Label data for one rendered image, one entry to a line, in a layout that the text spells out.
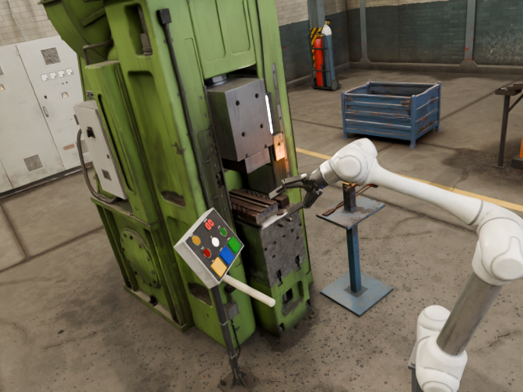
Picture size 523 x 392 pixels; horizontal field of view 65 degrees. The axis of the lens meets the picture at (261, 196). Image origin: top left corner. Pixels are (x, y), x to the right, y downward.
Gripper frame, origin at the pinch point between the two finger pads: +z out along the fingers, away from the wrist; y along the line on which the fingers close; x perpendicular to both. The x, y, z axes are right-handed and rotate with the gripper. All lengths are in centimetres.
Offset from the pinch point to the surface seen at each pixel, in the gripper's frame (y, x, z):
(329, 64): -443, -668, -38
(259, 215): -63, -58, 41
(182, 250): -10, -18, 60
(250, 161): -34, -72, 23
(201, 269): -21, -10, 59
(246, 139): -23, -77, 17
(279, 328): -132, -20, 82
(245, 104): -10, -86, 5
